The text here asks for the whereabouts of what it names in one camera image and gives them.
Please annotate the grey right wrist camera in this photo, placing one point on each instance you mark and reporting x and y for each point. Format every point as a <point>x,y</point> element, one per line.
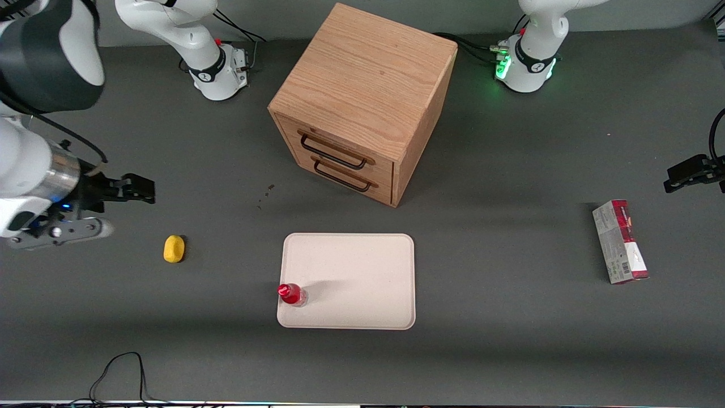
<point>68,231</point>

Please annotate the red coke bottle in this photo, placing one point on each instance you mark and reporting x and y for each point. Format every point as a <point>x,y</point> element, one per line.
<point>291,294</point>

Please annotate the beige plastic tray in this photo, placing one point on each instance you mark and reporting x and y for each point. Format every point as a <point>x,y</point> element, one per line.
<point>357,277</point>

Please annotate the yellow lemon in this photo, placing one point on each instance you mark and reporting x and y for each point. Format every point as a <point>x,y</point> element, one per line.
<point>174,249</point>

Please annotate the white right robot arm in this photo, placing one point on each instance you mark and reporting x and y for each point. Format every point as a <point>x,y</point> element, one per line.
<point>34,56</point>

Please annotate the wooden drawer cabinet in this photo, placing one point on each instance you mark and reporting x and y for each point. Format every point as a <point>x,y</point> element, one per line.
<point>365,73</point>

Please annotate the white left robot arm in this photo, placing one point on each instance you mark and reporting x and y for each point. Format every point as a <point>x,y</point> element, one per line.
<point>529,68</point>

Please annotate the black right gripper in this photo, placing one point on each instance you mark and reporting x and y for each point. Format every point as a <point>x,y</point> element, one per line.
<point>90,191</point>

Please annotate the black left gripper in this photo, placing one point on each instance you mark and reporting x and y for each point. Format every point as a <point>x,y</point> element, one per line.
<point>692,173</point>

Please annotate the red and grey carton box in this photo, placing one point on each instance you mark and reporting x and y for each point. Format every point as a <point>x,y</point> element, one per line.
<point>620,243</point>

